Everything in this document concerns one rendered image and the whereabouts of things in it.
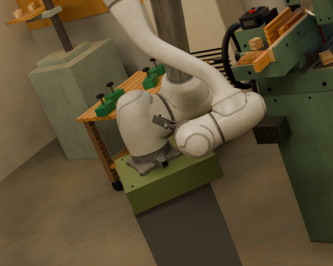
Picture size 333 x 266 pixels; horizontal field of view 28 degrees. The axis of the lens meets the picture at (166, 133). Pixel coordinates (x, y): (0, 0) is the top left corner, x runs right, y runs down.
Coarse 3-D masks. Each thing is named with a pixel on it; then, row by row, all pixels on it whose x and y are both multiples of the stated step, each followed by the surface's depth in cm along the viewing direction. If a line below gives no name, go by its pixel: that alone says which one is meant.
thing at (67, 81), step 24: (48, 0) 448; (72, 48) 463; (96, 48) 458; (48, 72) 451; (72, 72) 438; (96, 72) 455; (120, 72) 474; (48, 96) 463; (72, 96) 450; (72, 120) 463; (72, 144) 476; (120, 144) 470
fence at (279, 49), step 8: (304, 24) 249; (312, 24) 254; (296, 32) 244; (304, 32) 249; (288, 40) 240; (296, 40) 244; (272, 48) 233; (280, 48) 235; (288, 48) 239; (280, 56) 235
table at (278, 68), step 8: (328, 24) 264; (312, 32) 254; (320, 32) 259; (304, 40) 249; (312, 40) 253; (264, 48) 254; (296, 48) 244; (304, 48) 248; (240, 56) 269; (288, 56) 239; (296, 56) 243; (248, 64) 243; (272, 64) 237; (280, 64) 235; (288, 64) 239; (240, 72) 246; (248, 72) 244; (264, 72) 240; (272, 72) 238; (280, 72) 236; (240, 80) 248
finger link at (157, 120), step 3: (156, 117) 222; (159, 117) 222; (156, 120) 222; (159, 120) 221; (162, 120) 219; (165, 120) 219; (156, 123) 222; (159, 123) 221; (162, 123) 219; (168, 123) 217; (162, 126) 219
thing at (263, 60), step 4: (280, 36) 246; (276, 40) 243; (268, 48) 239; (264, 52) 236; (260, 56) 233; (264, 56) 234; (268, 56) 235; (256, 60) 231; (260, 60) 231; (264, 60) 233; (268, 60) 235; (256, 64) 230; (260, 64) 231; (264, 64) 233; (256, 68) 231; (260, 68) 231; (256, 72) 232
